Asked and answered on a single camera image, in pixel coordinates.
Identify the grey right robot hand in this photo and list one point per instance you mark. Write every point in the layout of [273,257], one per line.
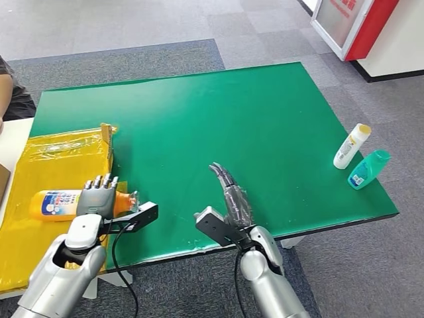
[237,206]

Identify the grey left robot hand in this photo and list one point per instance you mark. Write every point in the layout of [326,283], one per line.
[97,199]

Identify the orange bottle with clear cap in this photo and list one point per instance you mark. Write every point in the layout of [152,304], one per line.
[54,205]

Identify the person's forearm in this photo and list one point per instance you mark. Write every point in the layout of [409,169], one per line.
[4,94]

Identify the white bottle with yellow cap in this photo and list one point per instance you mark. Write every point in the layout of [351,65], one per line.
[349,147]

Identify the teal plastic bottle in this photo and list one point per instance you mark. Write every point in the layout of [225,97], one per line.
[367,170]

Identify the white table foot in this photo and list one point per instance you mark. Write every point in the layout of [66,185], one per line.
[115,278]
[291,242]

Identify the yellow taped cardboard box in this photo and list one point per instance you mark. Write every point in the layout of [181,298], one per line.
[39,162]

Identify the brown cardboard piece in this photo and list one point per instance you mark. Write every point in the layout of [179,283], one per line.
[4,184]

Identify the person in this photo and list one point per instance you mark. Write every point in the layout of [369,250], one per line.
[21,103]

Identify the red white display cabinet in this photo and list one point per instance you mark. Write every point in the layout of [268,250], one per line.
[364,26]

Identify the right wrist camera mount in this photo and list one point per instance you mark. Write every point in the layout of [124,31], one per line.
[215,226]

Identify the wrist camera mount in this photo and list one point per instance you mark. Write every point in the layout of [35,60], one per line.
[215,226]
[142,216]

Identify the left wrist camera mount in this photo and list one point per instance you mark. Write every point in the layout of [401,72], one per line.
[142,216]

